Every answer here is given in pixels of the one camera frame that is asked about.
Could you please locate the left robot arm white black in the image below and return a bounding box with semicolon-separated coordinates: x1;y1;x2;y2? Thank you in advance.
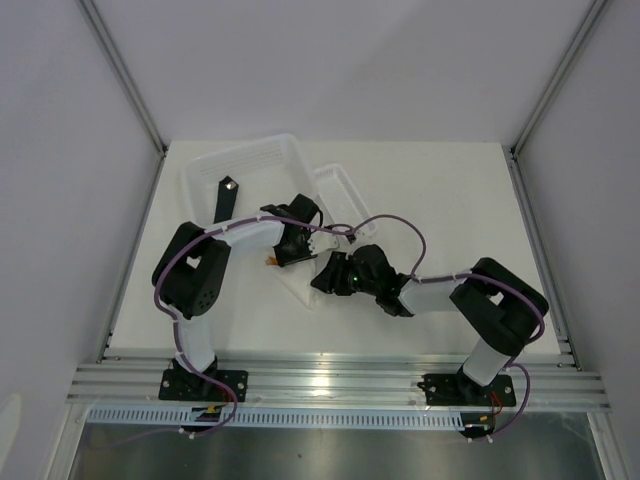
152;194;324;400

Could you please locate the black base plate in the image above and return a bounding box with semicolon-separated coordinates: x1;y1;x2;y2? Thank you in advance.
158;368;249;403
417;373;516;407

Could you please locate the aluminium front rail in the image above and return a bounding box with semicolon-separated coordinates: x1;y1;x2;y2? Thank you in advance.
67;349;612;412

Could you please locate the aluminium frame post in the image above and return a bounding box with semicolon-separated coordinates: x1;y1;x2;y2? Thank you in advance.
509;0;613;159
75;0;167;156

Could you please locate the left side aluminium rail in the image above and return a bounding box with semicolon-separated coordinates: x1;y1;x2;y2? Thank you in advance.
91;148;168;364

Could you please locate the right side aluminium rail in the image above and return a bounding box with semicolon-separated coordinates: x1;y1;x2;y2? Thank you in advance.
502;147;583;371

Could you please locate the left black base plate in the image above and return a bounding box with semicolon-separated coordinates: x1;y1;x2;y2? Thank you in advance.
158;368;249;403

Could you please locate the small white plastic tray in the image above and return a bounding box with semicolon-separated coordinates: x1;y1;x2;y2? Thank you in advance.
314;164;371;231

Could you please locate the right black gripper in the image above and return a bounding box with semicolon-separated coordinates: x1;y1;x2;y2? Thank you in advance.
310;251;380;297

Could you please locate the black strap with buckle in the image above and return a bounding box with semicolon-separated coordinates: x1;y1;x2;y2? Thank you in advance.
213;174;240;224

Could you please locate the aluminium rail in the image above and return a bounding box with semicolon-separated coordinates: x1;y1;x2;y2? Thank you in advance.
67;349;612;412
91;148;168;364
502;147;583;371

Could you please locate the right aluminium frame post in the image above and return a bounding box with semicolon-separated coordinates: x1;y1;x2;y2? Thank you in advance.
509;0;613;159

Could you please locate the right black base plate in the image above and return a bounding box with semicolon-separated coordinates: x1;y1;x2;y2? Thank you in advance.
417;373;516;407

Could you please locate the left aluminium frame post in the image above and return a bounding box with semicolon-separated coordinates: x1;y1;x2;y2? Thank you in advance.
75;0;167;156

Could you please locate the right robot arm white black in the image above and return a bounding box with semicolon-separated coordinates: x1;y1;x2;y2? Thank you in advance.
311;245;549;404

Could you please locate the large white plastic basket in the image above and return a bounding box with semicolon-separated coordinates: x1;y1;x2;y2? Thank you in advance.
181;134;318;225

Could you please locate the white slotted cable duct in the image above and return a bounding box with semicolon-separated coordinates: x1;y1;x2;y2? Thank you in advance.
86;405;464;431

